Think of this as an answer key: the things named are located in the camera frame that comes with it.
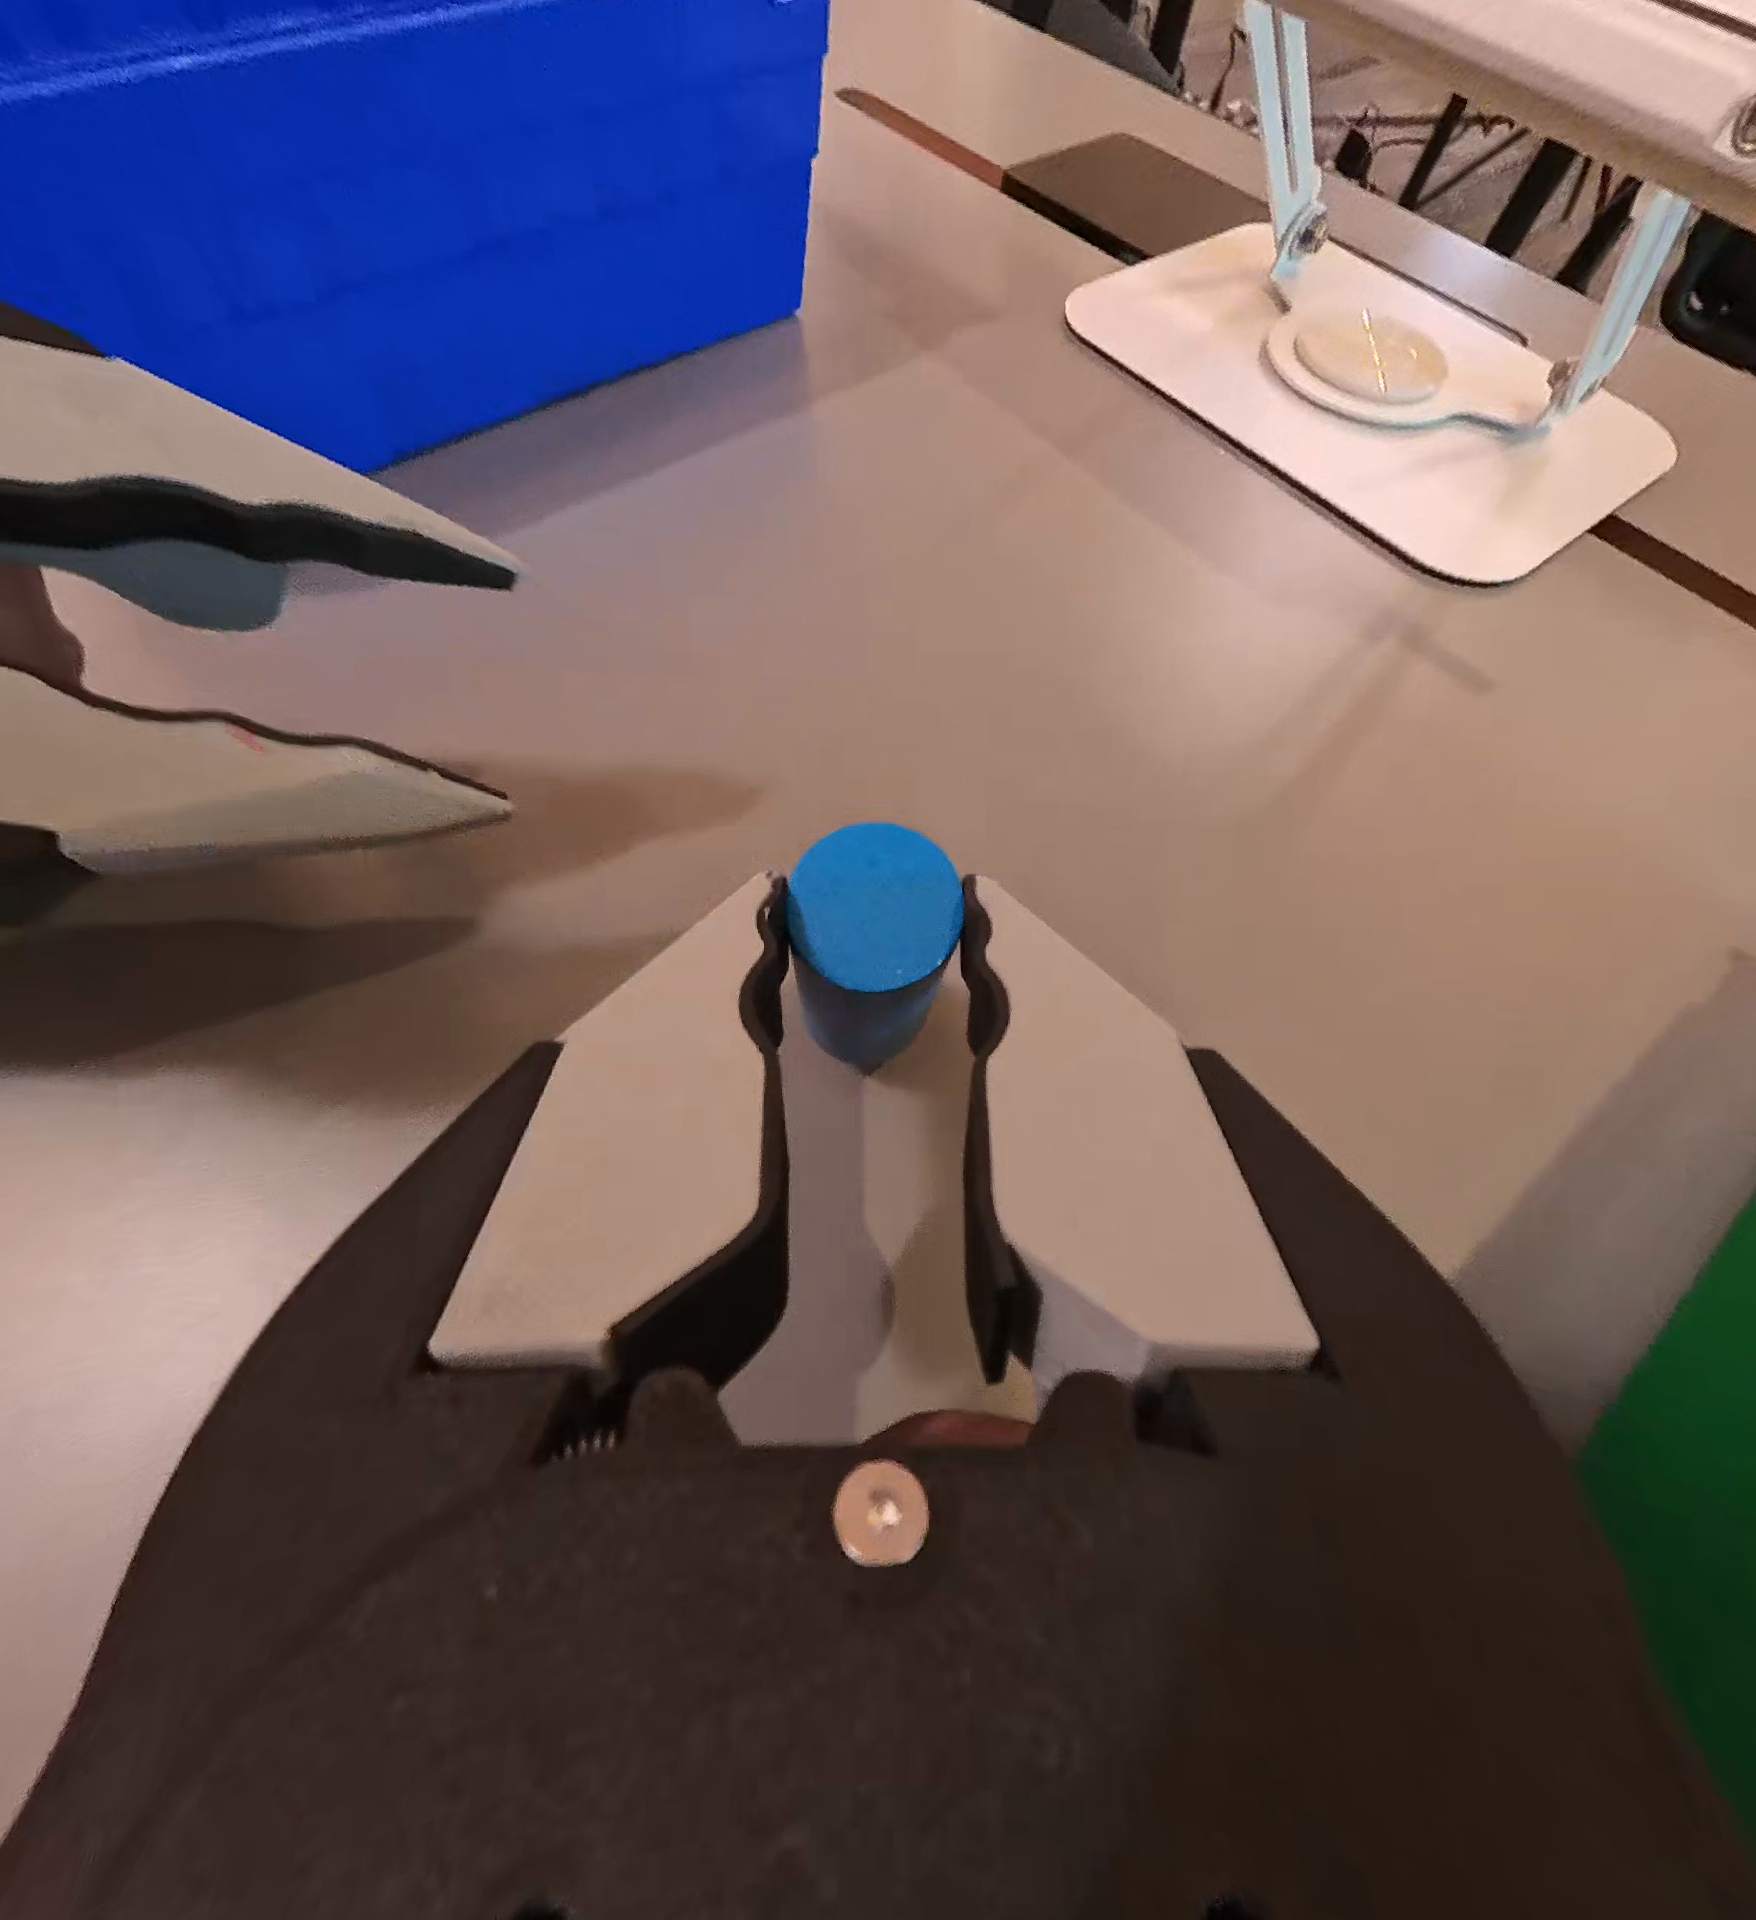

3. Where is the blue plastic bin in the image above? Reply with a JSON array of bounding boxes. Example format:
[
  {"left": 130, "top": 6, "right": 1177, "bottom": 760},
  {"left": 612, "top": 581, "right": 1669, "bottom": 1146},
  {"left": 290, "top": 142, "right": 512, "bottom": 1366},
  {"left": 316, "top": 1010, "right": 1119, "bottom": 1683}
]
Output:
[{"left": 0, "top": 0, "right": 834, "bottom": 475}]

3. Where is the blue wooden cylinder block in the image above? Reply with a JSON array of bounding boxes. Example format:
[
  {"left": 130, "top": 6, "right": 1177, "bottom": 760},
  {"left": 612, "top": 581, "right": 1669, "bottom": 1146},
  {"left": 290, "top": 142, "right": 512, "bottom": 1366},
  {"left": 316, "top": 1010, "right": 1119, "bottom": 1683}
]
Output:
[{"left": 784, "top": 823, "right": 966, "bottom": 1075}]

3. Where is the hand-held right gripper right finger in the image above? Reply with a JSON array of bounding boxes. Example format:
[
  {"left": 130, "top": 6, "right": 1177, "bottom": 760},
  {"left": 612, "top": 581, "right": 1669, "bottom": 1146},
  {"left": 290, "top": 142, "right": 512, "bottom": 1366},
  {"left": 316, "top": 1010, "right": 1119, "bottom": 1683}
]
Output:
[{"left": 958, "top": 873, "right": 1322, "bottom": 1389}]

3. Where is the green plastic bin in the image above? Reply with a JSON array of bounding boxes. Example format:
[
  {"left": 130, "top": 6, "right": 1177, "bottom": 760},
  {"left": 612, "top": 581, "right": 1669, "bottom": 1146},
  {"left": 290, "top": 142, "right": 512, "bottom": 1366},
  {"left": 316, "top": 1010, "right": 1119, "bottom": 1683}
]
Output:
[{"left": 1575, "top": 1080, "right": 1756, "bottom": 1920}]

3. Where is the black desk grommet cover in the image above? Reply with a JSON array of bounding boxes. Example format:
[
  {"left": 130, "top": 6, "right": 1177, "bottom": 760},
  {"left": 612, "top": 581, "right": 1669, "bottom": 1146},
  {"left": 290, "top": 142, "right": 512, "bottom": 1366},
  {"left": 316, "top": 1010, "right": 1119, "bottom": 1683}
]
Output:
[{"left": 1004, "top": 136, "right": 1254, "bottom": 264}]

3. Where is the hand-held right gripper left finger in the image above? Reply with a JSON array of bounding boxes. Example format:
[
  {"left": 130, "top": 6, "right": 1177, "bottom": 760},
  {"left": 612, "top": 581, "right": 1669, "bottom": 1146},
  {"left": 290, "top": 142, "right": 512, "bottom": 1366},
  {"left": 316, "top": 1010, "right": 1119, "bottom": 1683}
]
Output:
[{"left": 427, "top": 873, "right": 792, "bottom": 1389}]

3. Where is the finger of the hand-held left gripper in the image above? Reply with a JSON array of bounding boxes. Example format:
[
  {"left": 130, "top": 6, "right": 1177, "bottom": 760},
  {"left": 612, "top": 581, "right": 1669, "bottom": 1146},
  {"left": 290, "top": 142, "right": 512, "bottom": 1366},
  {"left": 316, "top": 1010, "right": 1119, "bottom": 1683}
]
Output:
[
  {"left": 0, "top": 645, "right": 516, "bottom": 876},
  {"left": 0, "top": 314, "right": 523, "bottom": 631}
]

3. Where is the person's left hand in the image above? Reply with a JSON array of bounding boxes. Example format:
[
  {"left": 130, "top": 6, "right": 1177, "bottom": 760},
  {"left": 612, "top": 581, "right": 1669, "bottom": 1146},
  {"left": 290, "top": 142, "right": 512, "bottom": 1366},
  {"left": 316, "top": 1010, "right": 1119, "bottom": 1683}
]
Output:
[{"left": 0, "top": 564, "right": 89, "bottom": 697}]

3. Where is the white document stand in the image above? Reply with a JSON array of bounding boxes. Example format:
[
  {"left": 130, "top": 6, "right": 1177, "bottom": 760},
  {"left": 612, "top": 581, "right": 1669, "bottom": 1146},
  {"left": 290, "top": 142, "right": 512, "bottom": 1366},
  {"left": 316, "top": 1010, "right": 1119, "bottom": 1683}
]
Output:
[{"left": 1064, "top": 0, "right": 1756, "bottom": 585}]

